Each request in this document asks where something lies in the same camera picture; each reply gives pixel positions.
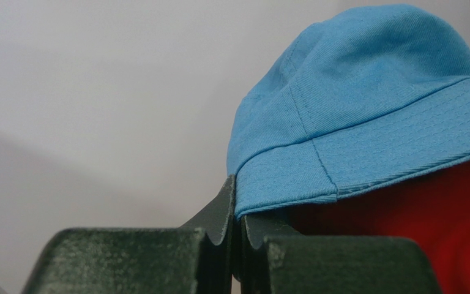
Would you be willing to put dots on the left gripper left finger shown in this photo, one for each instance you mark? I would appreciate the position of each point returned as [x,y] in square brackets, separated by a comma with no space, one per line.
[192,258]

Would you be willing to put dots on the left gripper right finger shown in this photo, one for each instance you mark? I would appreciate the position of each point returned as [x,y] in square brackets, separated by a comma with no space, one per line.
[275,258]

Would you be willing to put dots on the red hat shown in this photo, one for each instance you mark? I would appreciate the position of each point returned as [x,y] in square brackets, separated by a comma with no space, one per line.
[432,210]

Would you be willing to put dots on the blue hat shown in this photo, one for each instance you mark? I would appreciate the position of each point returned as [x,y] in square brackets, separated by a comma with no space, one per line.
[372,97]

